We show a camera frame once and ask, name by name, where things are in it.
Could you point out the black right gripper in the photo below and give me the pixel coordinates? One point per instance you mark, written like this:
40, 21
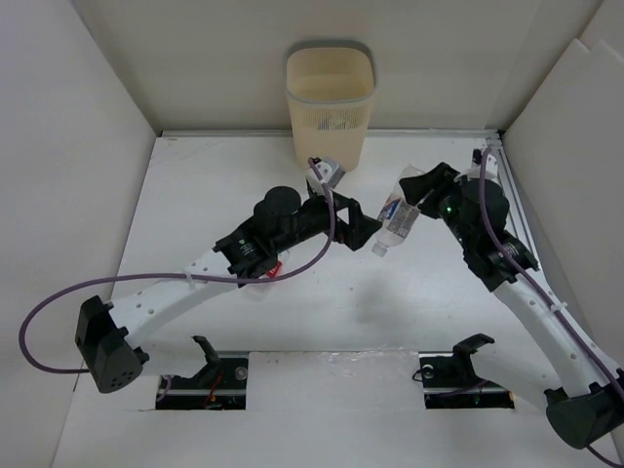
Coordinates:
441, 178

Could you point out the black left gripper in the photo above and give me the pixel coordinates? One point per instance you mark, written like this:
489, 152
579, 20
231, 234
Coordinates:
359, 227

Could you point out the clear bottle silver label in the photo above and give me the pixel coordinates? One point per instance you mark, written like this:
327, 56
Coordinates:
397, 216

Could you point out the red label water bottle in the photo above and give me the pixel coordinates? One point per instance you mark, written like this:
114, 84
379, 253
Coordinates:
258, 292

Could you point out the blue label water bottle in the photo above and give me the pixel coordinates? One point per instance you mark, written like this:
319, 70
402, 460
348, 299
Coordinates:
333, 120

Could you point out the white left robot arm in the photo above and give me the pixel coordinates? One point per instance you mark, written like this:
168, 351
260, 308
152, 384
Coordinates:
110, 335

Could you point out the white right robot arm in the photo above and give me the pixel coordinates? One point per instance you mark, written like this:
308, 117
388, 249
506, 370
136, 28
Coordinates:
583, 396

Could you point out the beige plastic waste bin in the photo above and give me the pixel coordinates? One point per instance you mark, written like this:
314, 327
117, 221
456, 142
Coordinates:
336, 74

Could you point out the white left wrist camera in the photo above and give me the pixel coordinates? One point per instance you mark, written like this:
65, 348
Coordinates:
323, 171

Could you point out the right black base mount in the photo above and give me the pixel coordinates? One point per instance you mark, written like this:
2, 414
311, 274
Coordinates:
449, 381

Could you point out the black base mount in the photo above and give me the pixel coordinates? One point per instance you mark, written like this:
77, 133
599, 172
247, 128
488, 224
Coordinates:
221, 384
449, 381

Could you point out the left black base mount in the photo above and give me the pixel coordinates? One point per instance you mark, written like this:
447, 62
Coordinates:
221, 384

